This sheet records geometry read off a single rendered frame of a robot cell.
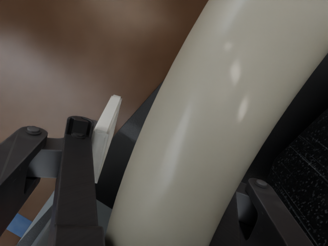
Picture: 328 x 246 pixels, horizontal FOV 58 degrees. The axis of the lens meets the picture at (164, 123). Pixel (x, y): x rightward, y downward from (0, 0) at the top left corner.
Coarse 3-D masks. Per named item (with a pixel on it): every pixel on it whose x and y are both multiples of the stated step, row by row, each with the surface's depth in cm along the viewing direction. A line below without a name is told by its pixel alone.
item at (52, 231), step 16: (80, 128) 14; (64, 144) 12; (80, 144) 13; (64, 160) 11; (80, 160) 12; (64, 176) 10; (80, 176) 11; (64, 192) 10; (80, 192) 10; (64, 208) 9; (80, 208) 9; (96, 208) 9; (64, 224) 8; (80, 224) 8; (96, 224) 9; (48, 240) 10; (64, 240) 7; (80, 240) 7; (96, 240) 7
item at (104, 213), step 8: (48, 200) 115; (96, 200) 114; (48, 208) 116; (104, 208) 113; (40, 216) 118; (104, 216) 109; (32, 224) 119; (48, 224) 91; (104, 224) 106; (48, 232) 87; (104, 232) 102; (40, 240) 83
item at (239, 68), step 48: (240, 0) 6; (288, 0) 6; (192, 48) 7; (240, 48) 6; (288, 48) 6; (192, 96) 6; (240, 96) 6; (288, 96) 6; (144, 144) 7; (192, 144) 6; (240, 144) 6; (144, 192) 7; (192, 192) 7; (144, 240) 7; (192, 240) 7
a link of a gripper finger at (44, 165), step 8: (48, 144) 13; (56, 144) 13; (40, 152) 13; (48, 152) 13; (56, 152) 13; (32, 160) 13; (40, 160) 13; (48, 160) 13; (56, 160) 13; (32, 168) 13; (40, 168) 13; (48, 168) 13; (56, 168) 13; (32, 176) 13; (40, 176) 13; (48, 176) 13; (56, 176) 13
